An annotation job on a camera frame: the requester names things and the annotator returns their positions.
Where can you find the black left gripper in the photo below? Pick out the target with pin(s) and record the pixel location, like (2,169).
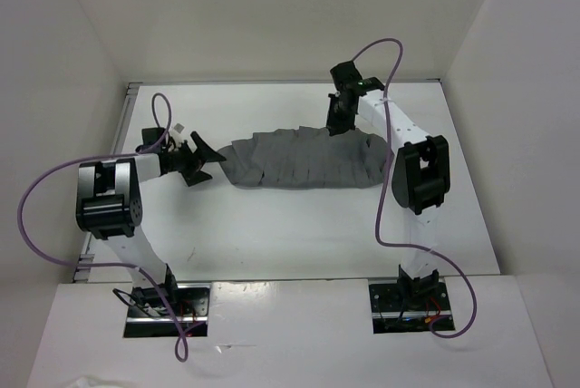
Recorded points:
(193,175)

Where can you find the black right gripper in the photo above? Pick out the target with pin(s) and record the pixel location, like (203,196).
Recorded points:
(335,125)

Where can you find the grey pleated skirt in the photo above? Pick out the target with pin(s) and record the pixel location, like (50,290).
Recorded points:
(305,158)

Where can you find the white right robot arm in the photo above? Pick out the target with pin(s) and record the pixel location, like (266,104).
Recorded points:
(416,171)

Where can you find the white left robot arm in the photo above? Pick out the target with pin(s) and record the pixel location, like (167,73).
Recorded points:
(109,206)

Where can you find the white crumpled cloth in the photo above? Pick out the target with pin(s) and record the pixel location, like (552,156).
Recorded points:
(95,382)

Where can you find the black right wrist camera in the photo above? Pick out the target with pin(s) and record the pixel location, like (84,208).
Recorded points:
(343,74)

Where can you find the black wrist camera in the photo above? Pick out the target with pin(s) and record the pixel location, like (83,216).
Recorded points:
(343,74)
(153,140)

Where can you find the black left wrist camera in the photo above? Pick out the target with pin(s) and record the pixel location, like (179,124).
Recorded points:
(153,140)

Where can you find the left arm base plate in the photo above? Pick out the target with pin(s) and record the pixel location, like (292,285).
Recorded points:
(148,317)

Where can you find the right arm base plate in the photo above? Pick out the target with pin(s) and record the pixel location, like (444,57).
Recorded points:
(393,314)

